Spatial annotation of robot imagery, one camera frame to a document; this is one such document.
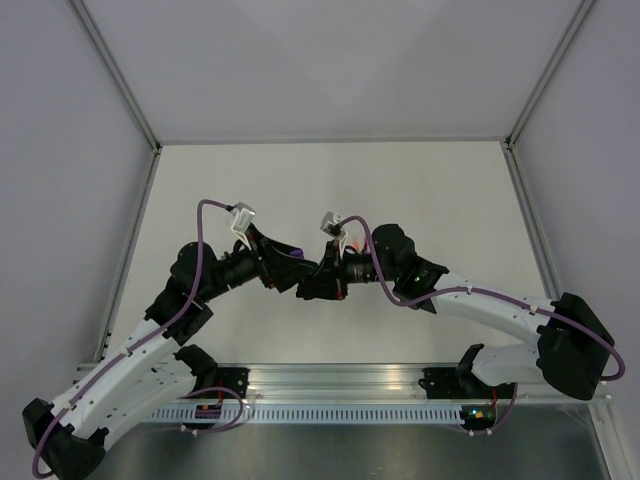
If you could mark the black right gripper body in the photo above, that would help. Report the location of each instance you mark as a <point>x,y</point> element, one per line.
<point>358,268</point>

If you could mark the aluminium frame post left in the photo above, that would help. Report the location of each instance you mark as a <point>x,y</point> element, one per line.
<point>98,43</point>

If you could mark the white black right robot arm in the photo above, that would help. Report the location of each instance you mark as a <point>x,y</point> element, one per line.
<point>561,342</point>

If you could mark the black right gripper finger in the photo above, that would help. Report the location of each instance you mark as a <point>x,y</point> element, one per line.
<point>322,286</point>
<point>327,268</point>

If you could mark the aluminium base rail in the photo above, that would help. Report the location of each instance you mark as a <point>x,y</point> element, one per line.
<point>309,384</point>

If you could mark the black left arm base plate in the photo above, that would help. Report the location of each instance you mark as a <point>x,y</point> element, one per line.
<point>233,378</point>

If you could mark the aluminium frame post right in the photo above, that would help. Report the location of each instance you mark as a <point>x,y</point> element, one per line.
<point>567,39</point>

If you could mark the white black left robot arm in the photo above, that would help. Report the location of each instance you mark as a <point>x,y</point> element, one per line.
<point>157,363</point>

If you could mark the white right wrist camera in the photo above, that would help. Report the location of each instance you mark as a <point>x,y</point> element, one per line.
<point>331,225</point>

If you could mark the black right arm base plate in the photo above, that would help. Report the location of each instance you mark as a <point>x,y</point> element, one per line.
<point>442,383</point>

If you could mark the aluminium frame post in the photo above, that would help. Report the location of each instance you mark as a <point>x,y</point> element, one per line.
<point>567,39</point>
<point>98,43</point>

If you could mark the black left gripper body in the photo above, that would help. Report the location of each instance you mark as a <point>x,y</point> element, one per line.
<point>252,266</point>

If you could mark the small purple block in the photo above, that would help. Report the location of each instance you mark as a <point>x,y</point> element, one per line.
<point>297,252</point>

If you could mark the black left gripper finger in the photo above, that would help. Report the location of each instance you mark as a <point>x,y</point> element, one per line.
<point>269,244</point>
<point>289,271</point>

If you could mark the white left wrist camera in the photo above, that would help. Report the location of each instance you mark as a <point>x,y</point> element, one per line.
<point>241,217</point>

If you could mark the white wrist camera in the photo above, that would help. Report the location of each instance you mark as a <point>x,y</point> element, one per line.
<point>331,225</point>
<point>241,217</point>

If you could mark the white slotted cable duct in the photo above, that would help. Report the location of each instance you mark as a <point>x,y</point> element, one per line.
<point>421,414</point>

